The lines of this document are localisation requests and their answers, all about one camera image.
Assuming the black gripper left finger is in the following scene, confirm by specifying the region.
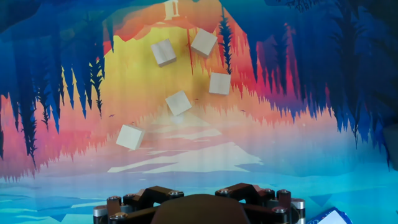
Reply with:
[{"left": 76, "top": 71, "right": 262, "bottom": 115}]
[{"left": 93, "top": 185, "right": 185, "bottom": 224}]

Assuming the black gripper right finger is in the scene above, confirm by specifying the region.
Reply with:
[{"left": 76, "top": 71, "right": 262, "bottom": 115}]
[{"left": 215, "top": 182, "right": 306, "bottom": 224}]

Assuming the light wooden cube block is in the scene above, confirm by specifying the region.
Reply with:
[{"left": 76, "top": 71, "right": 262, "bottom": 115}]
[
  {"left": 190, "top": 28, "right": 218, "bottom": 58},
  {"left": 208, "top": 72, "right": 232, "bottom": 96},
  {"left": 165, "top": 90, "right": 193, "bottom": 117},
  {"left": 150, "top": 38, "right": 177, "bottom": 68},
  {"left": 115, "top": 124, "right": 146, "bottom": 151}
]

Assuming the sunset forest printed cloth mat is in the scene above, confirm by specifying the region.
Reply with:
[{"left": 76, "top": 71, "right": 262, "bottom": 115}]
[{"left": 0, "top": 0, "right": 398, "bottom": 224}]

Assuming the blue white tissue pack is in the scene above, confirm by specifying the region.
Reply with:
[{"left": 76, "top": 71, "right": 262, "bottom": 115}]
[{"left": 306, "top": 207, "right": 354, "bottom": 224}]

